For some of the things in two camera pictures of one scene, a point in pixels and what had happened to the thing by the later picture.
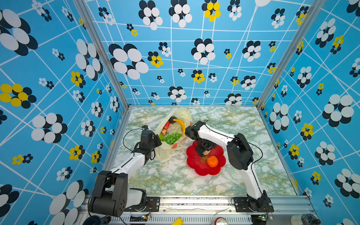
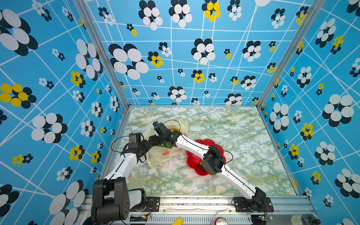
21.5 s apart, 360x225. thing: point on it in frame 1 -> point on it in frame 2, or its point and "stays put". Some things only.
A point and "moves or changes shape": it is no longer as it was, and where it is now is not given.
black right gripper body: [202, 146] -> [157, 140]
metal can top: [219, 221] stays put
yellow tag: [178, 221] stays put
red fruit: [166, 126] -> [197, 160]
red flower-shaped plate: [194, 160] stays put
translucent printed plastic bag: [186, 117] moves or changes shape
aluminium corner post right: [313, 11] stays put
